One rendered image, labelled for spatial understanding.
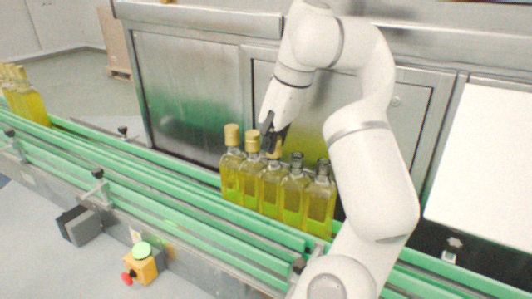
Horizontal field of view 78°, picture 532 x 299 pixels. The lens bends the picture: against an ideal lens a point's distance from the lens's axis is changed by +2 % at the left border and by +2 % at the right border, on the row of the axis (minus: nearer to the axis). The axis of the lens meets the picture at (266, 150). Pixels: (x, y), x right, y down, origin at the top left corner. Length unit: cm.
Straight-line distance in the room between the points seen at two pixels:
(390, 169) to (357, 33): 22
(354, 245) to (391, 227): 12
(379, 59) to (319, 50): 9
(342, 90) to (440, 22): 21
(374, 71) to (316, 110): 28
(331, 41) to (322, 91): 28
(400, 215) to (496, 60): 38
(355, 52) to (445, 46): 21
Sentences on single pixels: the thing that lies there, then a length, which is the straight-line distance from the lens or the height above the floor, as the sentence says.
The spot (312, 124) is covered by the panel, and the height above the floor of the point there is 115.
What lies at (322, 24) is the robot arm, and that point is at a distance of 49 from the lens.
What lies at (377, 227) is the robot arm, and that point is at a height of 125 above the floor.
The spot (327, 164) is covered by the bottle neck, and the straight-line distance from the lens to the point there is 67.
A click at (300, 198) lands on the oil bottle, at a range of 71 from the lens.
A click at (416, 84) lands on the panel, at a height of 129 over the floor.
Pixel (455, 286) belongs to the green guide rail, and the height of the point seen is 92.
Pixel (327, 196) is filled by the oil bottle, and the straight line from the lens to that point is 69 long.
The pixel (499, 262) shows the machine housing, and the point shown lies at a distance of 93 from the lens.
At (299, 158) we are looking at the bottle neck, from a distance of 68.
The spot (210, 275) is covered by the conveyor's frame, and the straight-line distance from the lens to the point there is 86.
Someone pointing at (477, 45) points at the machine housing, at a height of 137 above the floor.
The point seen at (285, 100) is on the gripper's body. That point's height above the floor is 128.
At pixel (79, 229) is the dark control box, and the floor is 81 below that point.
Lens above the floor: 150
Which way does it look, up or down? 30 degrees down
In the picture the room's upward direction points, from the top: straight up
